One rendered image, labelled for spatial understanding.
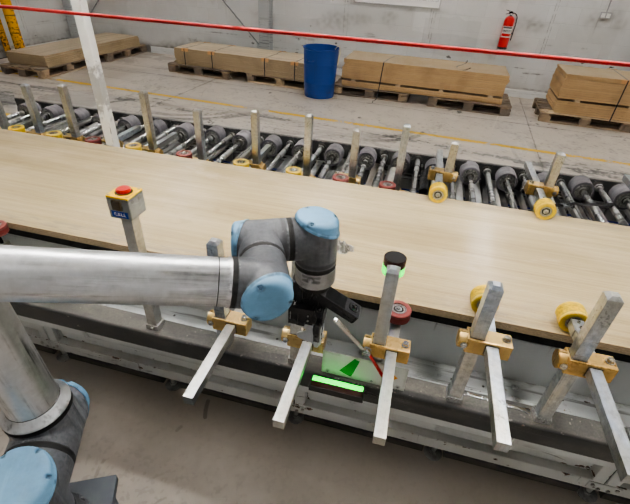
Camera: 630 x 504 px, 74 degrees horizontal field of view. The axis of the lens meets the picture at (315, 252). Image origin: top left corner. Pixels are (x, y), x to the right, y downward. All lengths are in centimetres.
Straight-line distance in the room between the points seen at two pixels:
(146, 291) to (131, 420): 157
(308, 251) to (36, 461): 73
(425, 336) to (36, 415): 113
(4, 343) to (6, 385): 11
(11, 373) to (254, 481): 117
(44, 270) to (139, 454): 150
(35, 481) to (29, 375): 21
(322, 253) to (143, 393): 162
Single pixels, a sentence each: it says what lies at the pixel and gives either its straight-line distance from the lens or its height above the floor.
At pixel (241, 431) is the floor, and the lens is 209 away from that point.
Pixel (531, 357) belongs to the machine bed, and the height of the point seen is 74.
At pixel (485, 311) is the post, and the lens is 114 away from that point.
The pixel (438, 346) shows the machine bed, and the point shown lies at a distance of 154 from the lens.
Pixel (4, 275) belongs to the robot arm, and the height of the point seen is 139.
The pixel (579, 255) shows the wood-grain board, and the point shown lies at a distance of 187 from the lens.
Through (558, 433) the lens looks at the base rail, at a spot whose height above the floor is 70.
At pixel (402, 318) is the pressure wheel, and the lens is 130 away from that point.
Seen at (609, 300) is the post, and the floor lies 117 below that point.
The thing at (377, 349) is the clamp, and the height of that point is 86.
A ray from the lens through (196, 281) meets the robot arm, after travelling 69.
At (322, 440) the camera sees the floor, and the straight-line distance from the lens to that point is 206.
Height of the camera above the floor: 178
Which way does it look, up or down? 35 degrees down
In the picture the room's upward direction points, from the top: 3 degrees clockwise
